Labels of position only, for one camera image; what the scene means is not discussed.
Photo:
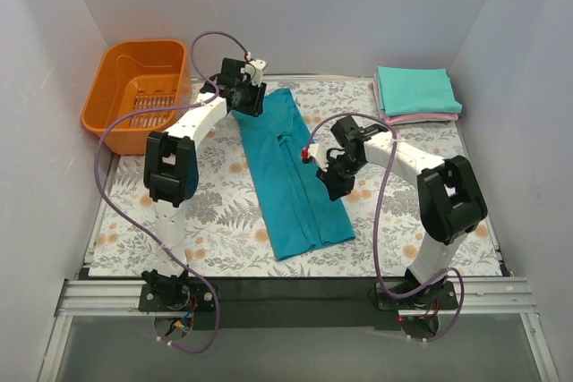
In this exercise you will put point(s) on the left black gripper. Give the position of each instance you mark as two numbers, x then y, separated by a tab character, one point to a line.
251	100

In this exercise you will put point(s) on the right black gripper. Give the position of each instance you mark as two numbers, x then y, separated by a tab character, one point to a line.
336	177

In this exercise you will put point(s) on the teal t shirt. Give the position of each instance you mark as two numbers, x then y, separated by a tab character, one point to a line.
297	211

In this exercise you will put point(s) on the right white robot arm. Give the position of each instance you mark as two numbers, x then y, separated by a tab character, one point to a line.
451	203

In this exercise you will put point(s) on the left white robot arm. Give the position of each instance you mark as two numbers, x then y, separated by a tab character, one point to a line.
171	172

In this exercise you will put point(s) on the folded pink shirt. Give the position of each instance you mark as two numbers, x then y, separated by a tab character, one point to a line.
411	118

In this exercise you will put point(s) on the orange plastic basket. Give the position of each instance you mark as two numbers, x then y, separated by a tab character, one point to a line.
134	76

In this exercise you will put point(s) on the folded mint green shirt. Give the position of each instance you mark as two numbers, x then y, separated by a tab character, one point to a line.
416	91

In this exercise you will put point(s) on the floral table mat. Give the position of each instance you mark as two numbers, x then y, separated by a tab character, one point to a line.
226	234

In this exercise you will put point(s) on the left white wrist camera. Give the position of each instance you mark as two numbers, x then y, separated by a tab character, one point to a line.
253	71

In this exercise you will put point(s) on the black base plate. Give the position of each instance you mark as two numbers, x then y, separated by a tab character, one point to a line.
287	302

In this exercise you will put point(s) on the aluminium frame rail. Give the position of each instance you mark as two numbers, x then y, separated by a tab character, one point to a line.
99	335

